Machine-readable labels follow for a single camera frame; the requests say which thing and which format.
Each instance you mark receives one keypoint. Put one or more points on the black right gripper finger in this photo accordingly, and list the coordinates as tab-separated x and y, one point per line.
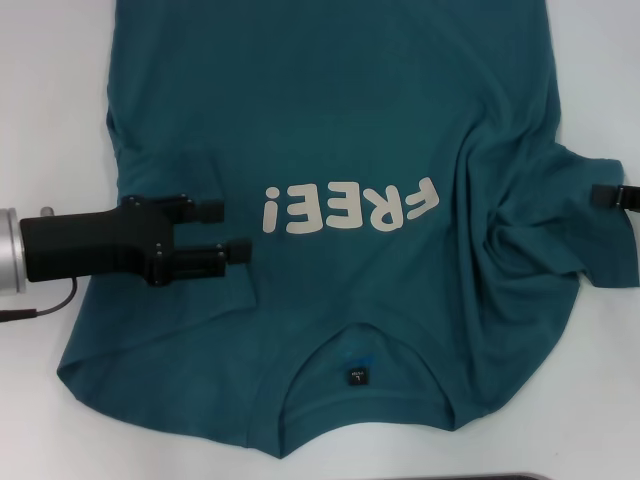
607	195

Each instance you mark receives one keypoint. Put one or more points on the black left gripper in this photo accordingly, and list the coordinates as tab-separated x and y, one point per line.
90	245

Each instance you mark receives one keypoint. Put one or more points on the teal T-shirt with FREE print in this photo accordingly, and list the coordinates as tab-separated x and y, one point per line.
325	100

